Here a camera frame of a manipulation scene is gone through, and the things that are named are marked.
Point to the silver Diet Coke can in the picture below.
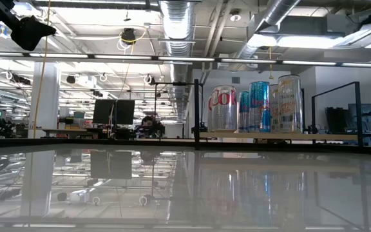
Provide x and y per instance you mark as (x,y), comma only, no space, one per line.
(209,117)
(224,116)

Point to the blue silver Red Bull can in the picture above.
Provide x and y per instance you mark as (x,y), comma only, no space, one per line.
(259,109)
(244,112)

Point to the tall white black-topped can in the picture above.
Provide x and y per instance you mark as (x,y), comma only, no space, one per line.
(290,106)
(274,112)

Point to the white building column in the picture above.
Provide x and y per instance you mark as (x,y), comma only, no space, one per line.
(45,96)

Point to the wooden desk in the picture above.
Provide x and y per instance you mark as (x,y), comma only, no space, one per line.
(66,131)

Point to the black computer monitor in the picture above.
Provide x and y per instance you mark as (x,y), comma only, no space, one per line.
(125,112)
(103,111)

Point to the person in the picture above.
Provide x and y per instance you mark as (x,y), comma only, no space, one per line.
(147,124)

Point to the long LED light bar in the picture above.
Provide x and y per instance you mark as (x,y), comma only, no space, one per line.
(185,59)

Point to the dark office equipment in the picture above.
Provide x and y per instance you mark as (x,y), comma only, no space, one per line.
(337,120)

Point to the grey computer monitor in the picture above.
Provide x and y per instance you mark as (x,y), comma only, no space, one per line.
(366,119)

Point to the black overhead camera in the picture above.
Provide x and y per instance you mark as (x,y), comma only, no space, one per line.
(128,35)

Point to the silver ventilation duct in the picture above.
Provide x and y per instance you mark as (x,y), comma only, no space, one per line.
(177,25)
(279,9)

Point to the thin black metal frame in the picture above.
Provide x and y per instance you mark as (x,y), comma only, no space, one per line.
(179,83)

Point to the wooden shelf with black frame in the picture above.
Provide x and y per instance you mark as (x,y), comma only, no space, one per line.
(317,137)

